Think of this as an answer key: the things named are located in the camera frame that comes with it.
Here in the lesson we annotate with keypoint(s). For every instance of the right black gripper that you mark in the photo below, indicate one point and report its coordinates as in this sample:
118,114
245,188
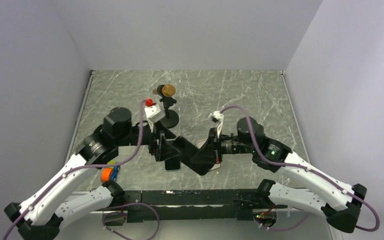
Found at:
211,151

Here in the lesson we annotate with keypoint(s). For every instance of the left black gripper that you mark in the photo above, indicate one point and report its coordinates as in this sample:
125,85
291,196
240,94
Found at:
163,150

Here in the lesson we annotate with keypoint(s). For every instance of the phone with dark screen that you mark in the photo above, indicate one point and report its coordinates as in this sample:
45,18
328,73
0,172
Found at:
172,165

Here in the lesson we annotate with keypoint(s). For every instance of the black phone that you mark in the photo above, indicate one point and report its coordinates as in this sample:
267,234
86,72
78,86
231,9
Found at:
187,152

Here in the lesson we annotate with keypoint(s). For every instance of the beige phone case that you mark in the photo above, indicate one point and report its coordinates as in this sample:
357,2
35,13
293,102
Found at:
199,144

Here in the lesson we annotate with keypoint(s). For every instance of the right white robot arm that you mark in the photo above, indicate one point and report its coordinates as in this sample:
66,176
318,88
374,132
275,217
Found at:
338,202

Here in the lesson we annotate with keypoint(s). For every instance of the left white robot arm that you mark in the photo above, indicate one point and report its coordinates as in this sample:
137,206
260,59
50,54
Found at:
43,215

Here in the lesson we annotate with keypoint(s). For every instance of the colourful toy car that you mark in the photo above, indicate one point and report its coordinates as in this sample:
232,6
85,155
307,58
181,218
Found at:
109,174

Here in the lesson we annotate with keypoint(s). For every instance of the gold microphone on black stand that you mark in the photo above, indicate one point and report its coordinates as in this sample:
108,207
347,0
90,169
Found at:
166,92

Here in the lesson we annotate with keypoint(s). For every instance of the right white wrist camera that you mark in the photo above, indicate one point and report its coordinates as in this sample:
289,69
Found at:
218,118

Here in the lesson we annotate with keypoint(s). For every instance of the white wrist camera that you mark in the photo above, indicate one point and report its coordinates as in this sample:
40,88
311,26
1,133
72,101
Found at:
218,118
153,111

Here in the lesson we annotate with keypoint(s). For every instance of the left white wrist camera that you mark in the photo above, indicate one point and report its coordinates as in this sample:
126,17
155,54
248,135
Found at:
153,111

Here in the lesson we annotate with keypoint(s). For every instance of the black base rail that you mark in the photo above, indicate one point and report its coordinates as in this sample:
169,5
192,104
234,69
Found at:
150,205

